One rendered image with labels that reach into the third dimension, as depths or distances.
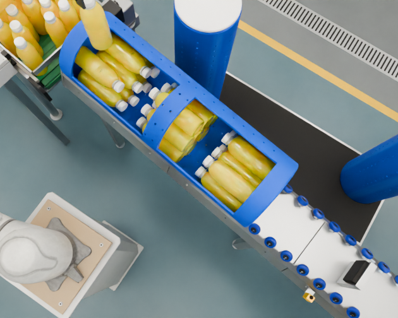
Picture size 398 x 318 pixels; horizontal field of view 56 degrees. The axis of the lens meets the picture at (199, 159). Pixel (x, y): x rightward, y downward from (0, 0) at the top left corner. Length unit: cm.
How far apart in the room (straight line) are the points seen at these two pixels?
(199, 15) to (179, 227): 129
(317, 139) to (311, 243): 109
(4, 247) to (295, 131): 181
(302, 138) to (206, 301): 116
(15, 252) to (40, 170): 145
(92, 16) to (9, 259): 71
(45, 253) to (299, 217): 90
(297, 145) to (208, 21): 111
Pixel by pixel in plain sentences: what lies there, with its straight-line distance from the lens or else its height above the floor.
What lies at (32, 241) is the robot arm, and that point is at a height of 127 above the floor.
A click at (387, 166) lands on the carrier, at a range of 198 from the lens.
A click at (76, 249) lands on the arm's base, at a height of 105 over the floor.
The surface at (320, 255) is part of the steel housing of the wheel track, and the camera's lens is 152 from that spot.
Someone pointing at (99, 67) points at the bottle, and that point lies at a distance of 139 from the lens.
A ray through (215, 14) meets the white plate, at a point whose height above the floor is 104.
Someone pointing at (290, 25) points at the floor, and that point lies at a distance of 297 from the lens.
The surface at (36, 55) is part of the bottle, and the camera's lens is 162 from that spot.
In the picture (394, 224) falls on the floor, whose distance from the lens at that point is 273.
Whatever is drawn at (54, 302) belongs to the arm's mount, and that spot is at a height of 101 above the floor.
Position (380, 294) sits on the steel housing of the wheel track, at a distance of 161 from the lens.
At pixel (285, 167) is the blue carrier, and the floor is 122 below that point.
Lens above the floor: 235
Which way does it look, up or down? 75 degrees down
